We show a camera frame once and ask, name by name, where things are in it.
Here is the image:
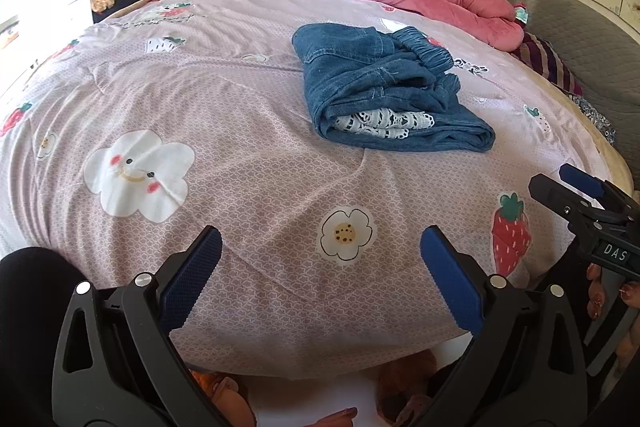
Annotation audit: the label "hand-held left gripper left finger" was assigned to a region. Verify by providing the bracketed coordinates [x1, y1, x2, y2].
[52, 226, 224, 427]

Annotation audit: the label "pink strawberry printed quilt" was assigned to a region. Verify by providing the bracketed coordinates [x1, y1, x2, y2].
[0, 0, 633, 380]

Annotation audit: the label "brown fuzzy slipper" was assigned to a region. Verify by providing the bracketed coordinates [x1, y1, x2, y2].
[190, 369, 257, 427]
[375, 347, 442, 414]

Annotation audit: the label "grey padded headboard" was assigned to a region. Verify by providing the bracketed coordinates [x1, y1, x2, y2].
[466, 0, 640, 192]

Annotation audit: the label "person's right hand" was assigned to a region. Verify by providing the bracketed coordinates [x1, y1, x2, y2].
[585, 263, 640, 370]

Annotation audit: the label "floral patterned cloth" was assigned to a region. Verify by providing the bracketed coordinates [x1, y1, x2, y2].
[570, 94, 619, 144]

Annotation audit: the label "person's leg in black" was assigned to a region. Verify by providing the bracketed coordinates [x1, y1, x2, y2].
[0, 247, 90, 427]

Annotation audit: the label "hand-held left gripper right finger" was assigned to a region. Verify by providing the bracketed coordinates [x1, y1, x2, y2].
[420, 225, 589, 427]

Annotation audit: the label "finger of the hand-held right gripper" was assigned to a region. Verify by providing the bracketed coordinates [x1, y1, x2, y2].
[528, 173, 598, 224]
[558, 164, 613, 208]

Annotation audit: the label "white dresser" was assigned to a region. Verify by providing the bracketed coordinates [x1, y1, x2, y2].
[0, 0, 93, 75]

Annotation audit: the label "blue denim pants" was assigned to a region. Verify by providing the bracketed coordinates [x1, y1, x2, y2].
[292, 23, 497, 154]

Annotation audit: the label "striped pillow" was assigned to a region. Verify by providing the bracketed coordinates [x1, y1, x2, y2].
[510, 32, 584, 96]

